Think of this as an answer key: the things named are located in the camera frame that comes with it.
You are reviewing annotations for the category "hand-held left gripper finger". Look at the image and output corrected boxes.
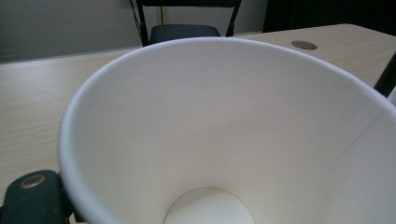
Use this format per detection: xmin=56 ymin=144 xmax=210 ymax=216
xmin=72 ymin=208 xmax=88 ymax=224

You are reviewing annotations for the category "single white paper cup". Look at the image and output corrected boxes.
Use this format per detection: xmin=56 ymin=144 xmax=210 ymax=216
xmin=57 ymin=36 xmax=396 ymax=224

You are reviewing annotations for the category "black folding chair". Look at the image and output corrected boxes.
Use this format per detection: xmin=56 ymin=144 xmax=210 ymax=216
xmin=129 ymin=0 xmax=243 ymax=48

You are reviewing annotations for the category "round desk cable hole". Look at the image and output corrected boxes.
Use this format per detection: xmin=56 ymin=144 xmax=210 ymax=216
xmin=290 ymin=39 xmax=318 ymax=51

